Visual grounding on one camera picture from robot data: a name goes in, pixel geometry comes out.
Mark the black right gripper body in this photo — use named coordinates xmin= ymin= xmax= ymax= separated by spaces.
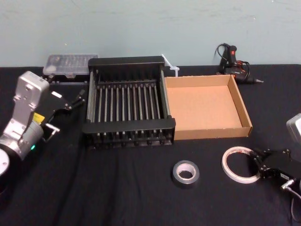
xmin=258 ymin=148 xmax=301 ymax=182

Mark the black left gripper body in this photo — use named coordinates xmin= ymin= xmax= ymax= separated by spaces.
xmin=32 ymin=87 xmax=71 ymax=126

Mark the white tape roll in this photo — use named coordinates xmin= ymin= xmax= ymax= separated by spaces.
xmin=222 ymin=145 xmax=261 ymax=185

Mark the silver tape roll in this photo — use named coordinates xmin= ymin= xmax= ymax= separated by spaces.
xmin=173 ymin=160 xmax=200 ymax=189

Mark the clear plastic case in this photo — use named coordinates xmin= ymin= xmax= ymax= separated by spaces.
xmin=43 ymin=53 xmax=99 ymax=84

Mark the black rack with steel bars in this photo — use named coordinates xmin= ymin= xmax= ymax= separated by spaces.
xmin=81 ymin=56 xmax=176 ymax=149

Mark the shallow brown cardboard tray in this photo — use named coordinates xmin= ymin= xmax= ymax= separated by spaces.
xmin=164 ymin=73 xmax=253 ymax=141

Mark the black table cloth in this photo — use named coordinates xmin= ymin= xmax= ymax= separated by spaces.
xmin=0 ymin=64 xmax=301 ymax=226

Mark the white three-armed plastic piece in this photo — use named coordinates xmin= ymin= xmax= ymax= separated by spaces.
xmin=161 ymin=53 xmax=181 ymax=77

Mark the right gripper cable, silver plug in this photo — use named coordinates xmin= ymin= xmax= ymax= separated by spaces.
xmin=280 ymin=179 xmax=298 ymax=215

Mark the gripper cable, silver plug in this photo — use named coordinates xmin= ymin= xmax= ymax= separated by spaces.
xmin=43 ymin=124 xmax=60 ymax=143
xmin=280 ymin=179 xmax=298 ymax=215

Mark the left gripper cable, silver plug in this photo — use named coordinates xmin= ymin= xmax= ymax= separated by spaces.
xmin=43 ymin=124 xmax=60 ymax=143

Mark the black corded tool, red switch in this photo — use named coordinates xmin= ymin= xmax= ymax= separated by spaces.
xmin=215 ymin=43 xmax=264 ymax=84

